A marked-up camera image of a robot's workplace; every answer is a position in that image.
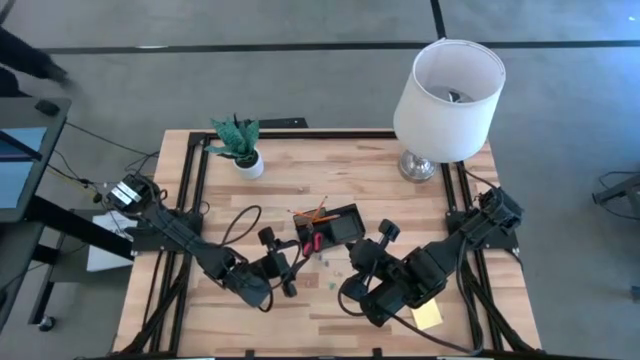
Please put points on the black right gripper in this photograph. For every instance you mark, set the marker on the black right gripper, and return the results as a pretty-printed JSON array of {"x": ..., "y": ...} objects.
[{"x": 367, "y": 260}]

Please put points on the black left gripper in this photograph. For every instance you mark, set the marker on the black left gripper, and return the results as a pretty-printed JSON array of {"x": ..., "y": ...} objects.
[{"x": 277, "y": 265}]

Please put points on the red black scissors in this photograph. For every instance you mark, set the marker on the red black scissors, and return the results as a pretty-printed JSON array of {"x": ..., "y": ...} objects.
[{"x": 312, "y": 245}]

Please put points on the black mesh desk organizer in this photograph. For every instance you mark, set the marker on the black mesh desk organizer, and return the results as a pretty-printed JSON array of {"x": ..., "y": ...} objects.
[{"x": 347, "y": 227}]

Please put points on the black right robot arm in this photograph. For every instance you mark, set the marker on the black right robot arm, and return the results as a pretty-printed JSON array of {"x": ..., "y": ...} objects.
[{"x": 450, "y": 245}]

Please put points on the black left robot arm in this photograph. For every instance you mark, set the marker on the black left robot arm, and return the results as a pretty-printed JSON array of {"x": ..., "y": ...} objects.
[{"x": 170, "y": 230}]

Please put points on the yellow sticky note pad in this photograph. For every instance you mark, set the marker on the yellow sticky note pad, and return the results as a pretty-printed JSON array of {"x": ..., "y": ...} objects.
[{"x": 429, "y": 317}]

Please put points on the black table clamp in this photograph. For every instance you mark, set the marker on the black table clamp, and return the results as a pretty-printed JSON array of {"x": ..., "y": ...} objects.
[
  {"x": 249, "y": 353},
  {"x": 377, "y": 353}
]

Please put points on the green plant white pot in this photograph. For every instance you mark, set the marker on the green plant white pot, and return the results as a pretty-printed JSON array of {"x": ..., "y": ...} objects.
[{"x": 240, "y": 147}]

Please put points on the black mounting plate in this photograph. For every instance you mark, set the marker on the black mounting plate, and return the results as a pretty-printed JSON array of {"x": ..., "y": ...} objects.
[{"x": 282, "y": 123}]

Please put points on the white paper sheets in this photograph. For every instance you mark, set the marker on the white paper sheets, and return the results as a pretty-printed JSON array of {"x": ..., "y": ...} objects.
[{"x": 105, "y": 260}]

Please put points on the white shade silver table lamp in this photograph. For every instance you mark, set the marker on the white shade silver table lamp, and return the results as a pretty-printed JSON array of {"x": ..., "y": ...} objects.
[{"x": 447, "y": 102}]

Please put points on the black stand legs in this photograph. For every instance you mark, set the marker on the black stand legs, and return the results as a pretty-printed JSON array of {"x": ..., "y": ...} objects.
[{"x": 80, "y": 227}]

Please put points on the black floor stand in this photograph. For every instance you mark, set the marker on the black floor stand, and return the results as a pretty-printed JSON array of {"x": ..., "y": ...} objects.
[{"x": 617, "y": 189}]

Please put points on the black floor box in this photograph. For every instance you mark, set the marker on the black floor box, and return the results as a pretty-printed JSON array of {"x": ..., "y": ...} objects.
[{"x": 635, "y": 292}]

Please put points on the blue screen monitor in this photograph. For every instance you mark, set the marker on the blue screen monitor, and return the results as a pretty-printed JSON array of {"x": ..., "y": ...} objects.
[{"x": 20, "y": 165}]

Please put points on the small black desk device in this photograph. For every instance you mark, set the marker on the small black desk device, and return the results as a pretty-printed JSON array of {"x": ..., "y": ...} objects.
[{"x": 47, "y": 107}]

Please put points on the grey side desk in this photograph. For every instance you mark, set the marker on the grey side desk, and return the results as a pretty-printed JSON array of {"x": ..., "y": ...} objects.
[{"x": 30, "y": 112}]

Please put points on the person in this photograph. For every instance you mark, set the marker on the person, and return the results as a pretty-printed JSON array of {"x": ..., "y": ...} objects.
[{"x": 25, "y": 60}]

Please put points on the black aluminium table frame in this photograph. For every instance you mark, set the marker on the black aluminium table frame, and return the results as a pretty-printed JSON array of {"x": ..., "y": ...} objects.
[{"x": 325, "y": 135}]

